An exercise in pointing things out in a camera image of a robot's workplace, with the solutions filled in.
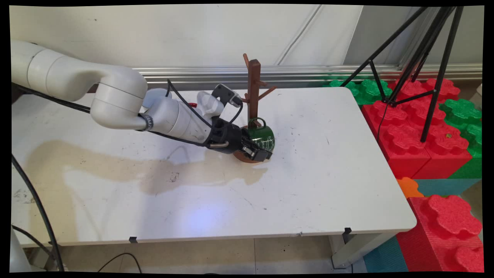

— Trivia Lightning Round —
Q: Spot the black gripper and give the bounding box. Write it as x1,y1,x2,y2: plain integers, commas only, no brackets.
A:
208,118,273,162

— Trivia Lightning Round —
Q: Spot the green enamel mug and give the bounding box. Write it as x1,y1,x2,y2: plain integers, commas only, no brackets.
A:
245,117,276,154

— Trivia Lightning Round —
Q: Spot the brown wooden mug tree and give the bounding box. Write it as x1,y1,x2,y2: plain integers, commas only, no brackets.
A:
232,53,277,164

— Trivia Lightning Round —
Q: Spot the green foam block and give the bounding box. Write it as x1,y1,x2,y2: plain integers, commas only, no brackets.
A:
439,98,483,179
323,79,393,106

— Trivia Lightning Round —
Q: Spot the white table leg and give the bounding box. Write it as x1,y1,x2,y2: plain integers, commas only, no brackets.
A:
329,232,395,270

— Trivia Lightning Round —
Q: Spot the large red foam block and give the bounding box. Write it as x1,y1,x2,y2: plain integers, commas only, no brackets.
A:
360,77,474,180

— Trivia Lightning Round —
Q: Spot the orange foam piece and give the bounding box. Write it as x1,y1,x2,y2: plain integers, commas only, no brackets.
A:
396,177,425,199

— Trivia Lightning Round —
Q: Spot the teal foam block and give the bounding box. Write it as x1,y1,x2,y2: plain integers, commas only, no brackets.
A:
363,236,409,273

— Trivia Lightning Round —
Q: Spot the black tripod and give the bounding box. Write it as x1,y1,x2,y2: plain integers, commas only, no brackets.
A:
340,6,465,143

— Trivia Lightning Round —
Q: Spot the aluminium wall rail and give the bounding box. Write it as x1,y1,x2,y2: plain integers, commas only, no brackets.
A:
133,64,483,92

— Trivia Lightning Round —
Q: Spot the thin black floor cable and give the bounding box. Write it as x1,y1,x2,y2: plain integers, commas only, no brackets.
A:
96,253,142,273

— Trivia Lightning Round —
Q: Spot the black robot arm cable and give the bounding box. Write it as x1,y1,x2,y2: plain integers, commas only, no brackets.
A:
11,79,244,149

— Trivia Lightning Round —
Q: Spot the thick black floor cable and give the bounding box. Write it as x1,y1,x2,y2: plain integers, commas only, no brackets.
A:
11,154,65,272

